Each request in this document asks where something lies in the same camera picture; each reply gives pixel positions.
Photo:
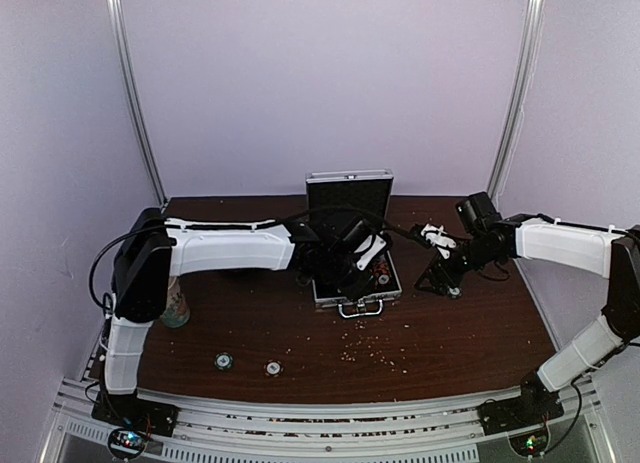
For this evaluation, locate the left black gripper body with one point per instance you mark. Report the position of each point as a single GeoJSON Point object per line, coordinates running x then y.
{"type": "Point", "coordinates": [336, 270]}

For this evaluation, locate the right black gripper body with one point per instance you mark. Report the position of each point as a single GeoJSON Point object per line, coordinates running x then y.
{"type": "Point", "coordinates": [478, 256]}

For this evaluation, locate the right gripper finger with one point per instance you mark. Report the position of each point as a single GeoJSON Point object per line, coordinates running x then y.
{"type": "Point", "coordinates": [429, 279]}
{"type": "Point", "coordinates": [441, 286]}

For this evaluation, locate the aluminium poker case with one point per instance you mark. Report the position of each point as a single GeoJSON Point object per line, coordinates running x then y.
{"type": "Point", "coordinates": [360, 192]}

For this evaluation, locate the black poker chip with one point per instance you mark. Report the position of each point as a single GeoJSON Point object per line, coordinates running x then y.
{"type": "Point", "coordinates": [273, 368]}

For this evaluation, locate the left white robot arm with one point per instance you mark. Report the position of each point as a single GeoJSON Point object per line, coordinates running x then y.
{"type": "Point", "coordinates": [158, 247]}

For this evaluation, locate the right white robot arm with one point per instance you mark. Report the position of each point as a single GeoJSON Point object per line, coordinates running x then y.
{"type": "Point", "coordinates": [585, 280]}

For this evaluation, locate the green poker chip right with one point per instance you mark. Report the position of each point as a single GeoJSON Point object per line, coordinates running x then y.
{"type": "Point", "coordinates": [455, 293]}

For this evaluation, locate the green poker chip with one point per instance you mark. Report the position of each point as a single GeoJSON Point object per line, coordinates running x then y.
{"type": "Point", "coordinates": [455, 293]}
{"type": "Point", "coordinates": [223, 361]}

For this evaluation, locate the orange black chip stack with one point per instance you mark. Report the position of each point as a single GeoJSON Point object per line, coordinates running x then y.
{"type": "Point", "coordinates": [382, 273]}

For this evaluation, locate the green poker chip front left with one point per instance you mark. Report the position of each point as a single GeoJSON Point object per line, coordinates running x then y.
{"type": "Point", "coordinates": [223, 361]}

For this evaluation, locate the aluminium front rail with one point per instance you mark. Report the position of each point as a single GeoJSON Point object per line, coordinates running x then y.
{"type": "Point", "coordinates": [437, 430]}

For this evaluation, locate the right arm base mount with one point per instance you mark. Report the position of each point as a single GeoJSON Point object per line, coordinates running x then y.
{"type": "Point", "coordinates": [524, 419]}

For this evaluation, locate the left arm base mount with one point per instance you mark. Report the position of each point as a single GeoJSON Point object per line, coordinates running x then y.
{"type": "Point", "coordinates": [135, 426]}

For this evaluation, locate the right aluminium frame post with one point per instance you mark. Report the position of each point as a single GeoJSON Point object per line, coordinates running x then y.
{"type": "Point", "coordinates": [515, 112]}

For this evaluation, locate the aluminium frame post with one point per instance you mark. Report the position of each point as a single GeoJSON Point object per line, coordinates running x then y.
{"type": "Point", "coordinates": [118, 24]}
{"type": "Point", "coordinates": [515, 112]}

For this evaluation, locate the left aluminium frame post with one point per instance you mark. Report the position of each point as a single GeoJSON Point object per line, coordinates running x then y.
{"type": "Point", "coordinates": [118, 24]}

